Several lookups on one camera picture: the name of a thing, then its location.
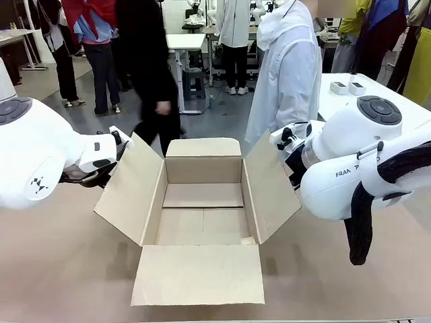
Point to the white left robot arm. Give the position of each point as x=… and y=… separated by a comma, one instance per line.
x=33, y=151

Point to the white background desk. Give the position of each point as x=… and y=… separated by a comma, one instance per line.
x=185, y=42

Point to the grey plastic stool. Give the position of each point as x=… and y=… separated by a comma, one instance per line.
x=193, y=82

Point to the white side table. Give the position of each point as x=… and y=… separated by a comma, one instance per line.
x=17, y=35

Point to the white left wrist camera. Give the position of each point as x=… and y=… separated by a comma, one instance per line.
x=123, y=136

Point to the bystander in yellow top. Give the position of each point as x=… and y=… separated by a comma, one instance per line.
x=350, y=30

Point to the bystander in dark vest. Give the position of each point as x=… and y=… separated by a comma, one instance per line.
x=60, y=50

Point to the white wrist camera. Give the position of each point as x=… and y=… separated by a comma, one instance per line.
x=289, y=136
x=123, y=136

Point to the small white box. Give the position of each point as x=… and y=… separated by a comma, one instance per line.
x=338, y=88
x=357, y=88

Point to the large white table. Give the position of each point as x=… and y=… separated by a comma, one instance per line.
x=387, y=92

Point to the bystander with red cloth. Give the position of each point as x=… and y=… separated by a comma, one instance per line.
x=97, y=50

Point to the bare hand of black-clad bystander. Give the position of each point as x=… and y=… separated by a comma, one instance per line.
x=164, y=107

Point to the brown cardboard box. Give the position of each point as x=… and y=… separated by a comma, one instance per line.
x=202, y=269

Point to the bystander in black clothes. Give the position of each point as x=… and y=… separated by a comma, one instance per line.
x=148, y=67

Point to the bystander in white coat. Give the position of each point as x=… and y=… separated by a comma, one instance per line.
x=232, y=33

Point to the bystander in dark blue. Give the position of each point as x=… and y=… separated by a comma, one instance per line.
x=384, y=33

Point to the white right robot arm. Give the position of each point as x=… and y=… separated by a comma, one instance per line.
x=336, y=141

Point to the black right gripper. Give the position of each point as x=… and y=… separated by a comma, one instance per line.
x=296, y=168

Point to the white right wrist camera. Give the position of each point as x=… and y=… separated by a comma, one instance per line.
x=289, y=136

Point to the person in white lab coat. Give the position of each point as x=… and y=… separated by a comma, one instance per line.
x=289, y=67

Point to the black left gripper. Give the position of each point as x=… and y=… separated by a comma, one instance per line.
x=114, y=165

